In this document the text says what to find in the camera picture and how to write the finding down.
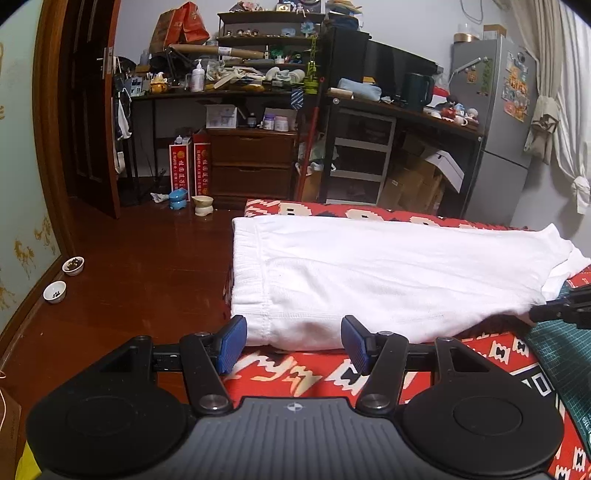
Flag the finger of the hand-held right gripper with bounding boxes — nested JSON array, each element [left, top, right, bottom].
[[529, 285, 591, 330]]

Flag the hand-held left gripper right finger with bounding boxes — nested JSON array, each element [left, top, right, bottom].
[[341, 315, 502, 415]]

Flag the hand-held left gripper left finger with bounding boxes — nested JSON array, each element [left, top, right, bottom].
[[99, 315, 247, 415]]

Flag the green cutting mat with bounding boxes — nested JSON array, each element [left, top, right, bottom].
[[524, 277, 591, 445]]

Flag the red patterned blanket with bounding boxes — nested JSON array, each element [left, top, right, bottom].
[[224, 198, 591, 480]]

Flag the grey refrigerator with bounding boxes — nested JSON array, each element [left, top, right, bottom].
[[450, 37, 539, 228]]

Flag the wooden drawer cabinet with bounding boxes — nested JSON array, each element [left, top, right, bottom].
[[205, 128, 299, 212]]

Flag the upright folded cardboard boxes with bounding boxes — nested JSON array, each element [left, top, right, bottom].
[[379, 134, 447, 216]]

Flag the white cardboard box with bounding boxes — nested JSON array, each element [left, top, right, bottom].
[[422, 148, 467, 195]]

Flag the red sign box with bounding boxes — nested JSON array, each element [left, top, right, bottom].
[[192, 130, 213, 198], [168, 136, 194, 197]]

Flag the white paw print bowl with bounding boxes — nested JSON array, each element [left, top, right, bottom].
[[43, 280, 68, 305]]

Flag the white curtain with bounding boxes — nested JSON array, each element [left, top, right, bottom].
[[551, 0, 591, 216]]

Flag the red pole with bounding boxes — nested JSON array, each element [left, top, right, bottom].
[[295, 78, 321, 195]]

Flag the cluster of small figurines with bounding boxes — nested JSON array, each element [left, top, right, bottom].
[[431, 95, 481, 128]]

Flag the cluster of fridge magnets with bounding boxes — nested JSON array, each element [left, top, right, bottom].
[[501, 51, 533, 124]]

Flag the white printed carton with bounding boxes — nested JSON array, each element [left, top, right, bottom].
[[205, 104, 239, 129]]

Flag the white plastic drawer unit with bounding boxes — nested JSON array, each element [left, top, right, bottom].
[[323, 108, 399, 207]]

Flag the yellow plastic bag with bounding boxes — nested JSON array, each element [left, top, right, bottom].
[[14, 440, 45, 480]]

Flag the wooden door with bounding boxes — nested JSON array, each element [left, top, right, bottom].
[[34, 0, 124, 260]]

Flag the black shelf desk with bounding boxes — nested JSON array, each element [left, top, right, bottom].
[[113, 9, 325, 207]]

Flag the light blue pouch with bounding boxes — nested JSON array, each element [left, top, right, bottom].
[[337, 78, 383, 103]]

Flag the dark green kettle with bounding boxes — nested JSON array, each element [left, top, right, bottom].
[[401, 73, 436, 112]]

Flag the black monitor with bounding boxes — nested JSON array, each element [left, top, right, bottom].
[[367, 39, 440, 101]]

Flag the black computer case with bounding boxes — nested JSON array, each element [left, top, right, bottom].
[[318, 25, 371, 93]]

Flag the glass jar gold band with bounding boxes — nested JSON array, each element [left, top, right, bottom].
[[454, 22, 482, 45]]

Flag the brown cardboard tube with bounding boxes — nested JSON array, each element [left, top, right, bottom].
[[171, 43, 271, 61]]

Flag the red paper bag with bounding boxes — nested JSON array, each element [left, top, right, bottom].
[[152, 1, 211, 50]]

